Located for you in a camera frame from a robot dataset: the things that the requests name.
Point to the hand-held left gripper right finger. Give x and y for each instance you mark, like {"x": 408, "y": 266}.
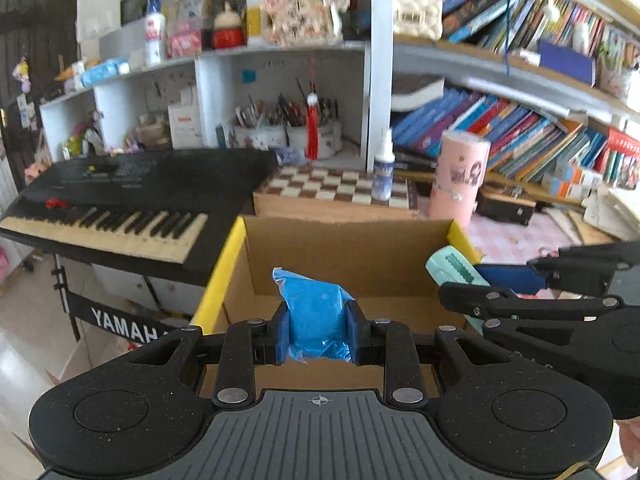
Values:
{"x": 356, "y": 332}

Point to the black picture frame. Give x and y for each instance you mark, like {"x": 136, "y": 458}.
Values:
{"x": 136, "y": 7}

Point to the mint green packet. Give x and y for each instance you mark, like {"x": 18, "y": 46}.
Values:
{"x": 445, "y": 266}

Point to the white pen holder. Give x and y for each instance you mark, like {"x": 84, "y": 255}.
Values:
{"x": 260, "y": 136}
{"x": 327, "y": 140}

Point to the blue plastic packet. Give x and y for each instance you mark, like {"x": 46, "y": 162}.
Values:
{"x": 312, "y": 320}

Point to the white quilted handbag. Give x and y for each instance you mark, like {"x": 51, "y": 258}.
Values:
{"x": 417, "y": 12}

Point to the stack of papers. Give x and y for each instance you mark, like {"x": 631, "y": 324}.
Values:
{"x": 612, "y": 215}

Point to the white wall bookshelf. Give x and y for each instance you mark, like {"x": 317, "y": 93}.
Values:
{"x": 380, "y": 60}

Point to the wooden chessboard box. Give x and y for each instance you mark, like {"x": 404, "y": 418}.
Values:
{"x": 320, "y": 187}

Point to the slanted row of books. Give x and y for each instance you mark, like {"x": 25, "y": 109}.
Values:
{"x": 500, "y": 130}

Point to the blue wipes pack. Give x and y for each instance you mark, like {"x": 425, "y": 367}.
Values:
{"x": 105, "y": 71}

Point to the yellow cardboard box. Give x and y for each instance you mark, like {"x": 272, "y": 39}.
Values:
{"x": 350, "y": 255}

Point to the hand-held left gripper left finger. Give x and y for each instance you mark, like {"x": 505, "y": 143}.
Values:
{"x": 281, "y": 332}

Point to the black keyboard stand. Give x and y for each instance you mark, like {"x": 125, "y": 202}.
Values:
{"x": 125, "y": 322}

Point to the black electronic keyboard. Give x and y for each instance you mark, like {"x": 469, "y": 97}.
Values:
{"x": 150, "y": 180}

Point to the red apple jar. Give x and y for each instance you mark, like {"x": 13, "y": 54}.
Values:
{"x": 228, "y": 32}

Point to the dark wooden case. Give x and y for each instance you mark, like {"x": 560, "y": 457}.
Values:
{"x": 505, "y": 205}

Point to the white jar yellow label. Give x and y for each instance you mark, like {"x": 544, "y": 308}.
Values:
{"x": 256, "y": 20}

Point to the white cubby shelf unit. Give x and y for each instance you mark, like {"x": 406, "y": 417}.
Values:
{"x": 215, "y": 90}

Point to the pink hanging ornament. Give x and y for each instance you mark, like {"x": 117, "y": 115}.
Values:
{"x": 305, "y": 10}

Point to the small white spray bottle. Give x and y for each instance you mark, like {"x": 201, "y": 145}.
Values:
{"x": 384, "y": 175}

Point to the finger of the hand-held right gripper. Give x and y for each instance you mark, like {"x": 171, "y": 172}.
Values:
{"x": 580, "y": 270}
{"x": 525, "y": 305}

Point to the navy storage box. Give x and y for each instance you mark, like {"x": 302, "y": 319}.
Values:
{"x": 565, "y": 62}

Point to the row of colourful books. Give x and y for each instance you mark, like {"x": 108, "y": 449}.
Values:
{"x": 525, "y": 20}

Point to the white box red mark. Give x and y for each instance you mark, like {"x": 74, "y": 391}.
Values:
{"x": 185, "y": 127}

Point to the white bottle red label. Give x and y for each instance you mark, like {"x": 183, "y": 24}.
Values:
{"x": 155, "y": 35}

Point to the red tassel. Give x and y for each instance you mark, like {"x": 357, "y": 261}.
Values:
{"x": 312, "y": 135}

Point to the pink cylinder container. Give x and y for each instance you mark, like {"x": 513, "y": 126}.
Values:
{"x": 455, "y": 185}

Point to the dark brown door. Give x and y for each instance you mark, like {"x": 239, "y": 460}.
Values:
{"x": 35, "y": 35}

